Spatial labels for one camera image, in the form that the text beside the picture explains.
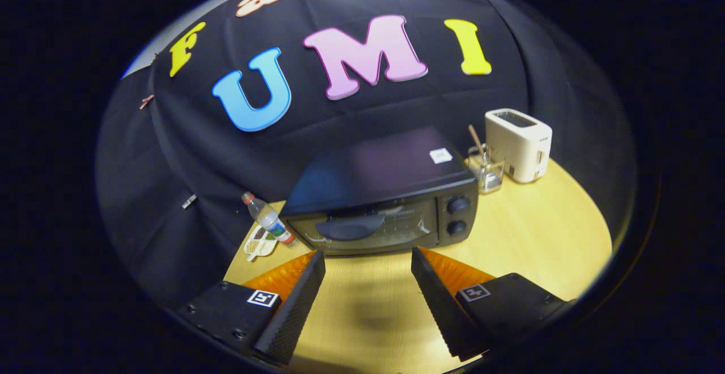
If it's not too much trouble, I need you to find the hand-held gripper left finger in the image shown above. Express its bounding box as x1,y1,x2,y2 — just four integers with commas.
178,249,326,366

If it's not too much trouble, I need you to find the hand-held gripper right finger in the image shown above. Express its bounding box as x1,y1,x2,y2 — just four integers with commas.
411,246,567,362

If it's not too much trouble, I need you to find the black toaster oven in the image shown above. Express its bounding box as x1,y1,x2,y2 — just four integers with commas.
279,126,479,257

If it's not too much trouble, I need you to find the white bread toaster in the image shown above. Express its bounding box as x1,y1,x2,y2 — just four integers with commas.
485,108,553,184

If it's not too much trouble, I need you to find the white snack dish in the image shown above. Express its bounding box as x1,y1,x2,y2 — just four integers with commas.
244,226,279,262

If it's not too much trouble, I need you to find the clear plastic water bottle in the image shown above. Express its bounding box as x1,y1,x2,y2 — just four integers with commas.
241,192,298,247

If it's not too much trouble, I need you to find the glass jar with stick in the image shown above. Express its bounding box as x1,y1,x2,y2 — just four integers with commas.
467,125,506,194

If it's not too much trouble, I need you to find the black backdrop cloth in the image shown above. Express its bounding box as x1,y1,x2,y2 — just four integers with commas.
96,0,638,307

